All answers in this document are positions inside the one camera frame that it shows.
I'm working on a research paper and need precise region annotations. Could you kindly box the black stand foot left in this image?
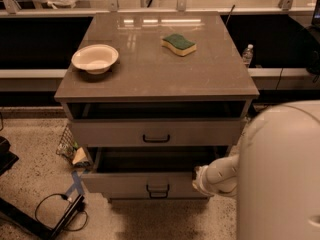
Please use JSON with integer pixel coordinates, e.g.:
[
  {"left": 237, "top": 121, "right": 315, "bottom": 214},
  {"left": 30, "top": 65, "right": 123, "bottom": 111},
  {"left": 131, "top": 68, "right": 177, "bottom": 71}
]
[{"left": 0, "top": 195, "right": 84, "bottom": 240}]

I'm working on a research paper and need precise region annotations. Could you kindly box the white bowl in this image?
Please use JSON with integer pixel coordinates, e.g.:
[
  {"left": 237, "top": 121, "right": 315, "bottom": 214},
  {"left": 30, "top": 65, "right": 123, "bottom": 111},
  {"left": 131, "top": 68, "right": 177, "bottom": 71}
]
[{"left": 71, "top": 44, "right": 119, "bottom": 75}]

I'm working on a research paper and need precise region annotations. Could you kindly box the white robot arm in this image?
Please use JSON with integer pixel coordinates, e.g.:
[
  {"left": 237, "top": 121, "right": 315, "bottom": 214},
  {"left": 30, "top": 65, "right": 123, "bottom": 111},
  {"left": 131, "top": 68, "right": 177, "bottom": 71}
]
[{"left": 193, "top": 100, "right": 320, "bottom": 240}]

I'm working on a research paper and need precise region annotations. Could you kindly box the grey drawer cabinet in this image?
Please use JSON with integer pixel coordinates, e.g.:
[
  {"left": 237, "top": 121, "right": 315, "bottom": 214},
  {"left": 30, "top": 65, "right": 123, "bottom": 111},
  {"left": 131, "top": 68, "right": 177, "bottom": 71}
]
[{"left": 54, "top": 11, "right": 260, "bottom": 203}]

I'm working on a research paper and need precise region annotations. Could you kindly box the black cable on floor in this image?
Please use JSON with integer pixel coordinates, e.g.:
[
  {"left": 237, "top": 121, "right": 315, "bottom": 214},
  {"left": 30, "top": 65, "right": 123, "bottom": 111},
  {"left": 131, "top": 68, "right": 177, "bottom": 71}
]
[{"left": 34, "top": 193, "right": 89, "bottom": 233}]

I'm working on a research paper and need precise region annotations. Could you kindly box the clear water bottle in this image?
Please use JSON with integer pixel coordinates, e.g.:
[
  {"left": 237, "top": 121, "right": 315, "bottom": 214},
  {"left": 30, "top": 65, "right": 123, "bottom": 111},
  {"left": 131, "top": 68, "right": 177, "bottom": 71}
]
[{"left": 242, "top": 44, "right": 253, "bottom": 67}]

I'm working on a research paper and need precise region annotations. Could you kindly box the wire mesh basket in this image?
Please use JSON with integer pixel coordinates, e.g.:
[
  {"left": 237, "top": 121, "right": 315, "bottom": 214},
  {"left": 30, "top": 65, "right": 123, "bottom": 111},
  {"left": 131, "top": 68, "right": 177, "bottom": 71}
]
[{"left": 56, "top": 126, "right": 90, "bottom": 168}]

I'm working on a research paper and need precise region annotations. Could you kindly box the green yellow sponge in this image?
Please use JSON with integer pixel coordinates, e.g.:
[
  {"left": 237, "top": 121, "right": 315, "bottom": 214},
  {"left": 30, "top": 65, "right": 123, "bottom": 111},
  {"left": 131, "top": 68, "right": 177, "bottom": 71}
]
[{"left": 161, "top": 34, "right": 197, "bottom": 57}]

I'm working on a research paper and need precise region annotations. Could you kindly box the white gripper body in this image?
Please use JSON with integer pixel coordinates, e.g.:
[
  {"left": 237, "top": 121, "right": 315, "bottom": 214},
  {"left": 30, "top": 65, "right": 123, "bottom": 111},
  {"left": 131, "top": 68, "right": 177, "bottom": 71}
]
[{"left": 192, "top": 165, "right": 214, "bottom": 196}]

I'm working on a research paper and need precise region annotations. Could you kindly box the grey drawer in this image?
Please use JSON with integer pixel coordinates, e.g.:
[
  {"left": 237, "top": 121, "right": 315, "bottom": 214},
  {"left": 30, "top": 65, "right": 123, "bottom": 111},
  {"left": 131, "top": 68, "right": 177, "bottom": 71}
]
[
  {"left": 69, "top": 119, "right": 245, "bottom": 147},
  {"left": 82, "top": 146, "right": 228, "bottom": 201}
]

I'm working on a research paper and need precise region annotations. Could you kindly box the blue tape cross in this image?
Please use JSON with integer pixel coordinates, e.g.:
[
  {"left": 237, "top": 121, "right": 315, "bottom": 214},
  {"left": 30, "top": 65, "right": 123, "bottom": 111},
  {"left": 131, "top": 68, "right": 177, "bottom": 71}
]
[{"left": 65, "top": 171, "right": 85, "bottom": 197}]

